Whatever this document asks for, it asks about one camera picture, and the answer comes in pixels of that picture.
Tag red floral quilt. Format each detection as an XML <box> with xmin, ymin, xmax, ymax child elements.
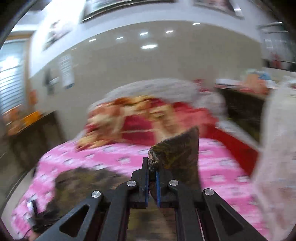
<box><xmin>77</xmin><ymin>95</ymin><xmax>258</xmax><ymax>175</ymax></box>

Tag orange box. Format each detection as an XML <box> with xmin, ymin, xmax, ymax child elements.
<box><xmin>23</xmin><ymin>111</ymin><xmax>42</xmax><ymax>127</ymax></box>

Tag red gold floral pillow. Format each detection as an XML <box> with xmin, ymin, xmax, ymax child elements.
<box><xmin>89</xmin><ymin>79</ymin><xmax>226</xmax><ymax>116</ymax></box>

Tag white floral chair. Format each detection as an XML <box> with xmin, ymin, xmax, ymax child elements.
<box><xmin>252</xmin><ymin>81</ymin><xmax>296</xmax><ymax>241</ymax></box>

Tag dark wooden cabinet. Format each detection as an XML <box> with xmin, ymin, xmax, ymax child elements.
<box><xmin>0</xmin><ymin>111</ymin><xmax>63</xmax><ymax>188</ymax></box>

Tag dark wooden headboard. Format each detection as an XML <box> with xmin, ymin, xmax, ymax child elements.
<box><xmin>220</xmin><ymin>88</ymin><xmax>267</xmax><ymax>142</ymax></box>

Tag window blinds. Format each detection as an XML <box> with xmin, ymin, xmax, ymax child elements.
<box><xmin>0</xmin><ymin>39</ymin><xmax>28</xmax><ymax>114</ymax></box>

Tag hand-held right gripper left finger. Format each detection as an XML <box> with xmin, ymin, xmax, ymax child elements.
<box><xmin>35</xmin><ymin>157</ymin><xmax>150</xmax><ymax>241</ymax></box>

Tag pink penguin blanket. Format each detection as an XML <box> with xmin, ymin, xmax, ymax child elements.
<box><xmin>10</xmin><ymin>137</ymin><xmax>271</xmax><ymax>241</ymax></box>

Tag metal rack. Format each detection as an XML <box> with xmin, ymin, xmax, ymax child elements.
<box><xmin>257</xmin><ymin>22</ymin><xmax>296</xmax><ymax>70</ymax></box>

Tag white wall notice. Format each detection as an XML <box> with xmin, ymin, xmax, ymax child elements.
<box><xmin>59</xmin><ymin>54</ymin><xmax>76</xmax><ymax>90</ymax></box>

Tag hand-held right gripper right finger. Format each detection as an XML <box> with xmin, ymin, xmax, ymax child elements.
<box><xmin>155</xmin><ymin>170</ymin><xmax>269</xmax><ymax>241</ymax></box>

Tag framed wall picture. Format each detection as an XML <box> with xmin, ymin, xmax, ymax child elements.
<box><xmin>193</xmin><ymin>0</ymin><xmax>245</xmax><ymax>19</ymax></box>
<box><xmin>43</xmin><ymin>19</ymin><xmax>73</xmax><ymax>50</ymax></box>
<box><xmin>81</xmin><ymin>0</ymin><xmax>176</xmax><ymax>23</ymax></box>

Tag brown patterned cloth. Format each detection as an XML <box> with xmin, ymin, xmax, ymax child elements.
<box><xmin>44</xmin><ymin>127</ymin><xmax>201</xmax><ymax>241</ymax></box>

